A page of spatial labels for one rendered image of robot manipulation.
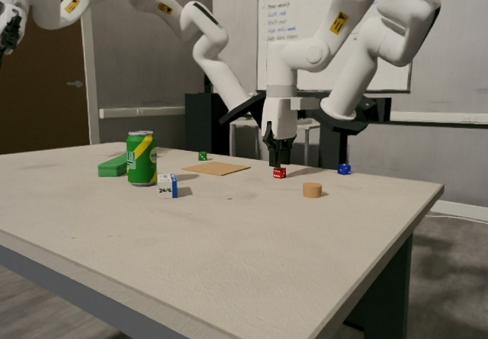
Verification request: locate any red die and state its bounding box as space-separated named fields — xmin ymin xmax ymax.
xmin=273 ymin=167 xmax=286 ymax=179

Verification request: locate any tan short cylinder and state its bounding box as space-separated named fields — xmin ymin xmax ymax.
xmin=303 ymin=182 xmax=322 ymax=198

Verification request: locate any blue die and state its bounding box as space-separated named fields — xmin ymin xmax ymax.
xmin=338 ymin=164 xmax=351 ymax=175

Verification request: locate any tan flat mat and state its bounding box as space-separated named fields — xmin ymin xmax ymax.
xmin=182 ymin=162 xmax=251 ymax=176

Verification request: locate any green soda can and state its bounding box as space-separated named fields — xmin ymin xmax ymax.
xmin=126 ymin=131 xmax=157 ymax=187

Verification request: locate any green rectangular box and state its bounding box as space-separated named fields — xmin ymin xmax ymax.
xmin=98 ymin=153 xmax=127 ymax=177

